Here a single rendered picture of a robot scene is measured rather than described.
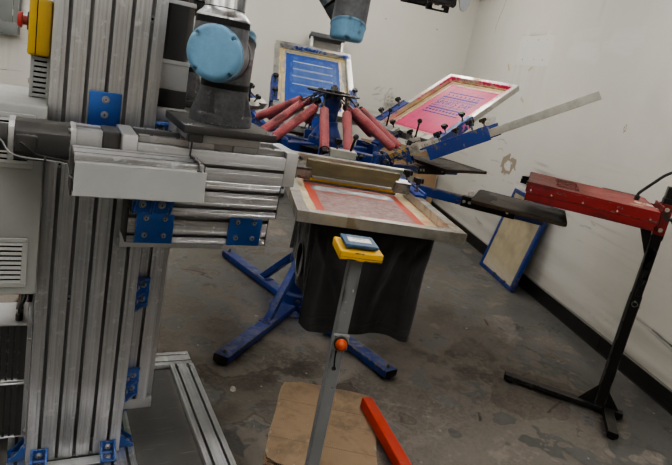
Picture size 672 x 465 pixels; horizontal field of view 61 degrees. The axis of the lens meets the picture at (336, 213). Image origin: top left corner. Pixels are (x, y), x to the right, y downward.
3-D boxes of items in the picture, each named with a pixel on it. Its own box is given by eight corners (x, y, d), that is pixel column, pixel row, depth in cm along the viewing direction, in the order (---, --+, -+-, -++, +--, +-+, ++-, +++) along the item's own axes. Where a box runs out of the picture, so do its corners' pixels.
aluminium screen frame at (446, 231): (464, 244, 193) (467, 234, 192) (295, 221, 181) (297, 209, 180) (402, 190, 267) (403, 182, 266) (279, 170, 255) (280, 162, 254)
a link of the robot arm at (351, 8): (361, 45, 131) (371, -5, 128) (364, 43, 120) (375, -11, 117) (327, 38, 130) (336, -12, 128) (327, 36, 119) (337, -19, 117)
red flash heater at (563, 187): (645, 219, 293) (653, 196, 290) (662, 237, 250) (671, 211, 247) (525, 189, 311) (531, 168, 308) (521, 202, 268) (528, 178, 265)
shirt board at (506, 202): (560, 224, 305) (565, 210, 303) (562, 240, 268) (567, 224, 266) (332, 166, 345) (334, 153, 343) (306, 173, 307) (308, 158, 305)
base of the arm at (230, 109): (196, 123, 131) (202, 80, 128) (182, 113, 143) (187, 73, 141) (258, 131, 138) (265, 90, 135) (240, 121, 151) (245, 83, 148)
